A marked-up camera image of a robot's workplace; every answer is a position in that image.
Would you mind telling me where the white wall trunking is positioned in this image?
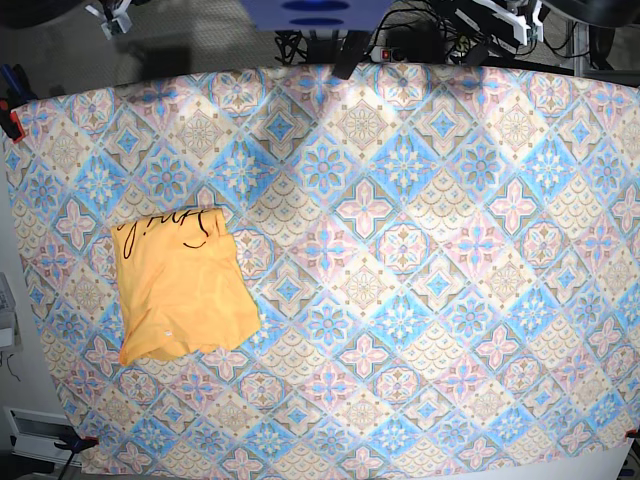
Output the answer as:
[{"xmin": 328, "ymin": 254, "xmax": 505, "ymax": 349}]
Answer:
[{"xmin": 4, "ymin": 407, "xmax": 75, "ymax": 464}]

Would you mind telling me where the left edge red clamp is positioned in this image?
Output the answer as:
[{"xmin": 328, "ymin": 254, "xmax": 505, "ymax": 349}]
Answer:
[{"xmin": 1, "ymin": 64, "xmax": 37, "ymax": 144}]

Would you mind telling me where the patterned tablecloth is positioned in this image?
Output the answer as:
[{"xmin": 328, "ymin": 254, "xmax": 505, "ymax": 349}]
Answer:
[{"xmin": 1, "ymin": 64, "xmax": 639, "ymax": 479}]

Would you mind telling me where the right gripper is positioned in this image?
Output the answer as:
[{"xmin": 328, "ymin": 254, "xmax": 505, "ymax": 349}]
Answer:
[{"xmin": 84, "ymin": 0, "xmax": 132, "ymax": 40}]

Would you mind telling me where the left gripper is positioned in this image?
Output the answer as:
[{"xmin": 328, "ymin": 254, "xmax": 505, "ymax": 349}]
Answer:
[{"xmin": 469, "ymin": 0, "xmax": 544, "ymax": 47}]

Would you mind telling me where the bottom left orange clamp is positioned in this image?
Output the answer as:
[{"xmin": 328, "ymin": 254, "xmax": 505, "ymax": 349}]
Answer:
[{"xmin": 54, "ymin": 434, "xmax": 99, "ymax": 467}]

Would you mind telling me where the yellow T-shirt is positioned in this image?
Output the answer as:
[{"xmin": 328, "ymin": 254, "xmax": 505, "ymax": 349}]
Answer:
[{"xmin": 110, "ymin": 208, "xmax": 261, "ymax": 366}]

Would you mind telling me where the black centre table clamp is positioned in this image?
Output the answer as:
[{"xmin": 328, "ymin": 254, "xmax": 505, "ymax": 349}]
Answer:
[{"xmin": 332, "ymin": 30, "xmax": 371, "ymax": 80}]

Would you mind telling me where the bottom right red clamp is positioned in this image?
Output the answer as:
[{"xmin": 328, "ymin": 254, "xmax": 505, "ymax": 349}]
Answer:
[{"xmin": 625, "ymin": 429, "xmax": 640, "ymax": 440}]

